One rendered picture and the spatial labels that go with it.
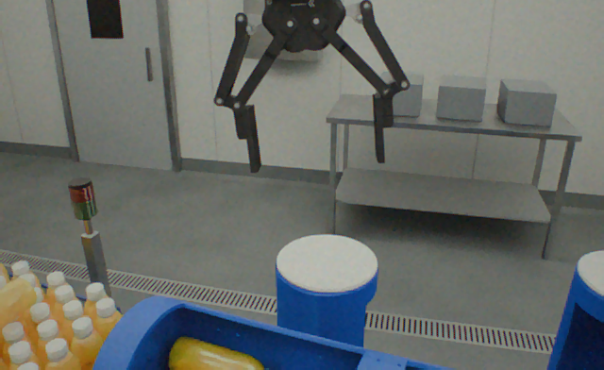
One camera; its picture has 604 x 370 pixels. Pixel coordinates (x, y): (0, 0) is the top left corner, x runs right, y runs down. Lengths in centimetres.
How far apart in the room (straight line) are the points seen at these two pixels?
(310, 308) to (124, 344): 57
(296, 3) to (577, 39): 367
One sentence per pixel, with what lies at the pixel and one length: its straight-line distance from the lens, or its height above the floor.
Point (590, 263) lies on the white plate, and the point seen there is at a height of 104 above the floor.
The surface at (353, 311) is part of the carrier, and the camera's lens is 128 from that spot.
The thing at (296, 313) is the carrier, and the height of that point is 94.
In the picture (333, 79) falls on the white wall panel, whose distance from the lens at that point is 402.
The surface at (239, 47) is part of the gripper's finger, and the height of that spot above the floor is 169.
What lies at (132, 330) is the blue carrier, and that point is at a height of 123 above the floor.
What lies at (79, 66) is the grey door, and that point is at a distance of 500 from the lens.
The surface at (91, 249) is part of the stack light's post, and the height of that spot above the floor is 106.
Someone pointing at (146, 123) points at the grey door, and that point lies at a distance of 473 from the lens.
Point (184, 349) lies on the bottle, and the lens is 93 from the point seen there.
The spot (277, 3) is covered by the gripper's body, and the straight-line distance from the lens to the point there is 49.
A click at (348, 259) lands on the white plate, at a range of 134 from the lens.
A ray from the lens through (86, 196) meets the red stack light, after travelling 137.
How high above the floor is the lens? 176
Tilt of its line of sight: 22 degrees down
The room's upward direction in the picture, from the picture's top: straight up
